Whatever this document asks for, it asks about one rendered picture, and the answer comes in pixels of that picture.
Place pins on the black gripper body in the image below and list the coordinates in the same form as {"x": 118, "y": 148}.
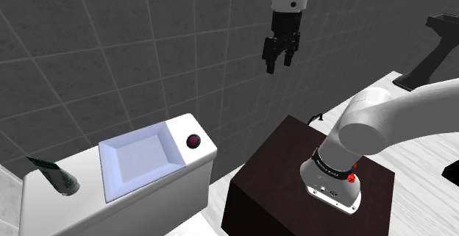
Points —
{"x": 285, "y": 22}

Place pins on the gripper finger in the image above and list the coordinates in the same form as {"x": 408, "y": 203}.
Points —
{"x": 271, "y": 54}
{"x": 291, "y": 50}

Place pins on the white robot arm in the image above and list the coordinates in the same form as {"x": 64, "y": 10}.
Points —
{"x": 394, "y": 113}

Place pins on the dark brown robot stand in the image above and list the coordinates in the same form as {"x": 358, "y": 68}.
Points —
{"x": 272, "y": 188}

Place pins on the pale blue square tray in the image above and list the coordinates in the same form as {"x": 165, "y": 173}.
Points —
{"x": 138, "y": 160}

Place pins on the white toilet with red button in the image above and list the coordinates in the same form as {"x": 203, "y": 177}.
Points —
{"x": 150, "y": 206}

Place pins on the black flat object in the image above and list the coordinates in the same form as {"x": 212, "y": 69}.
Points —
{"x": 452, "y": 176}

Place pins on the grey squeeze tube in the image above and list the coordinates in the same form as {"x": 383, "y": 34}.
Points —
{"x": 57, "y": 178}

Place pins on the black angular pedestal fixture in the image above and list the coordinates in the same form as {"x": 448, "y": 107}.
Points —
{"x": 430, "y": 61}

